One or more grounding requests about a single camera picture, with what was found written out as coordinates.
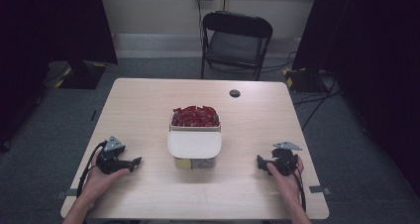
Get black cable from wall socket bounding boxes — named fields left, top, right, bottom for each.
left=196, top=0, right=205, bottom=49

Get grey tape strip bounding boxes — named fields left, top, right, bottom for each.
left=55, top=187, right=79, bottom=200
left=308, top=184, right=333, bottom=195

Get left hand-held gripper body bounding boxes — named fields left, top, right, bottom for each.
left=96, top=136, right=133, bottom=175

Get black folding chair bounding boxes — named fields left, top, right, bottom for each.
left=200, top=10, right=274, bottom=82

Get black floor cables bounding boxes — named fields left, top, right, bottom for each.
left=291, top=77, right=344, bottom=132

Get black stand base striped tape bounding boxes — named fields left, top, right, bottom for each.
left=282, top=66, right=329, bottom=94
left=53, top=60, right=109, bottom=90

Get small yellow cup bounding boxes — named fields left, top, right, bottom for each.
left=174, top=157, right=193, bottom=169

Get left hand-held gripper black cable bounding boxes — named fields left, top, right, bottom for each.
left=75, top=140, right=109, bottom=199

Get right hand-held gripper black cable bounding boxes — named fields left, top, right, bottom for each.
left=286, top=161, right=307, bottom=214

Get pile of red packets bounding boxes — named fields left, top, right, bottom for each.
left=170, top=105, right=221, bottom=128

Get person's left hand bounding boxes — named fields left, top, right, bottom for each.
left=79, top=148, right=132, bottom=203

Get person's right hand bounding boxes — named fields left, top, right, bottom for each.
left=265, top=155, right=305, bottom=206

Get dark curtain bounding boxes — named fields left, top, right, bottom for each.
left=291, top=0, right=420, bottom=200
left=0, top=0, right=119, bottom=154

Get clear storage box white lid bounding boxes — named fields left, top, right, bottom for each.
left=166, top=112, right=223, bottom=170

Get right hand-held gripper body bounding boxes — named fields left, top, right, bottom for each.
left=270, top=141, right=303, bottom=177

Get hand-held gripper black cable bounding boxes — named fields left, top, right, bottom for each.
left=286, top=161, right=307, bottom=214
left=75, top=140, right=109, bottom=199

